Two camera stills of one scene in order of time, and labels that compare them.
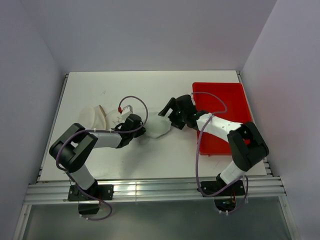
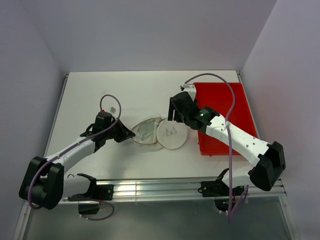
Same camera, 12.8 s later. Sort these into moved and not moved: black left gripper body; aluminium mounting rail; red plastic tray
Moved: black left gripper body
Not moved: red plastic tray; aluminium mounting rail
